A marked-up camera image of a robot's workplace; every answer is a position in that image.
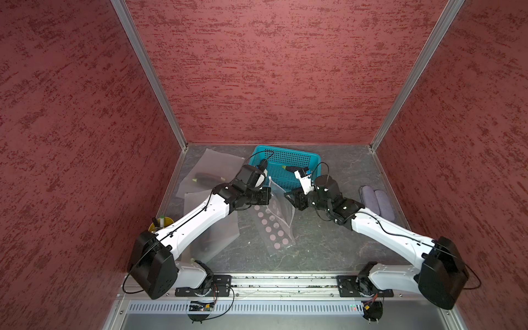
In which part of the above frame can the purple roller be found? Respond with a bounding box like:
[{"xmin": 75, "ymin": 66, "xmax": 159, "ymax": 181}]
[
  {"xmin": 360, "ymin": 186, "xmax": 380, "ymax": 215},
  {"xmin": 374, "ymin": 190, "xmax": 396, "ymax": 222}
]

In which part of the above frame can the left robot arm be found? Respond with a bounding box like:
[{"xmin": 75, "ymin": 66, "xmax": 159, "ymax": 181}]
[{"xmin": 127, "ymin": 184, "xmax": 272, "ymax": 300}]

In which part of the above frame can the clear zip-top bag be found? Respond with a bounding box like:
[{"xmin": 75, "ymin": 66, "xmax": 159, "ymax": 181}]
[
  {"xmin": 176, "ymin": 148, "xmax": 245, "ymax": 198},
  {"xmin": 179, "ymin": 212, "xmax": 240, "ymax": 263}
]

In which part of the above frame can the right corner aluminium post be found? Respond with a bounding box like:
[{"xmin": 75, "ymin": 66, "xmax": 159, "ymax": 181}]
[{"xmin": 370, "ymin": 0, "xmax": 465, "ymax": 153}]

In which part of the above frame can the teal plastic basket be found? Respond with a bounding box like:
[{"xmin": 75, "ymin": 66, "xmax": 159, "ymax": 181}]
[{"xmin": 249, "ymin": 145, "xmax": 323, "ymax": 193}]

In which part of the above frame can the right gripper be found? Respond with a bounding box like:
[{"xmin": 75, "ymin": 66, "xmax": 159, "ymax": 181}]
[{"xmin": 284, "ymin": 184, "xmax": 331, "ymax": 211}]

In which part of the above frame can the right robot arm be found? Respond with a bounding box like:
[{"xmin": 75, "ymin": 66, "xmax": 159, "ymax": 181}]
[{"xmin": 285, "ymin": 188, "xmax": 470, "ymax": 309}]

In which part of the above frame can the purple roller right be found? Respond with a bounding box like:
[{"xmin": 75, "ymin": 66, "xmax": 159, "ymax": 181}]
[{"xmin": 374, "ymin": 190, "xmax": 396, "ymax": 222}]

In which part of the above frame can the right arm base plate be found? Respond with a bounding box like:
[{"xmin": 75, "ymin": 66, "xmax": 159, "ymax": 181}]
[{"xmin": 336, "ymin": 275, "xmax": 394, "ymax": 298}]

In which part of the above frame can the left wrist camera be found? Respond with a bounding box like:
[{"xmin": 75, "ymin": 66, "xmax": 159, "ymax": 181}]
[{"xmin": 232, "ymin": 164, "xmax": 267, "ymax": 191}]

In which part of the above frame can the left corner aluminium post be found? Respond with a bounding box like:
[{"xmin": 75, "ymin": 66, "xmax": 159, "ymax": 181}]
[{"xmin": 111, "ymin": 0, "xmax": 188, "ymax": 152}]

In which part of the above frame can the pink dotted zip-top bag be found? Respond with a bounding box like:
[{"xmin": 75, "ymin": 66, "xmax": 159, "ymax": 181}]
[{"xmin": 250, "ymin": 176, "xmax": 296, "ymax": 256}]

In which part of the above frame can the corner aluminium post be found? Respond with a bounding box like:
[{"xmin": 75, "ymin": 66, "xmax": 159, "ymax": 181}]
[
  {"xmin": 111, "ymin": 0, "xmax": 188, "ymax": 152},
  {"xmin": 370, "ymin": 0, "xmax": 465, "ymax": 153}
]

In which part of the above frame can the aluminium front rail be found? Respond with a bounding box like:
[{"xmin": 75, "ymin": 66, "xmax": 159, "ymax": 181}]
[{"xmin": 100, "ymin": 271, "xmax": 469, "ymax": 330}]

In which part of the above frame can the purple roller left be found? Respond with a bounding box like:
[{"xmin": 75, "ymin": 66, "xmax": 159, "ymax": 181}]
[{"xmin": 360, "ymin": 186, "xmax": 380, "ymax": 215}]

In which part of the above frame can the left circuit board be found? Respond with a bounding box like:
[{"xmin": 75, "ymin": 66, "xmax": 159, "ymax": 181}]
[{"xmin": 188, "ymin": 301, "xmax": 215, "ymax": 313}]

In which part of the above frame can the right black connector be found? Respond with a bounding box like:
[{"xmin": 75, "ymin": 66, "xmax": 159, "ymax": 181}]
[{"xmin": 363, "ymin": 301, "xmax": 384, "ymax": 323}]

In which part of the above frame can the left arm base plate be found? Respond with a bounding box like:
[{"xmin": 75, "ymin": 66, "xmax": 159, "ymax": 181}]
[{"xmin": 175, "ymin": 274, "xmax": 232, "ymax": 298}]

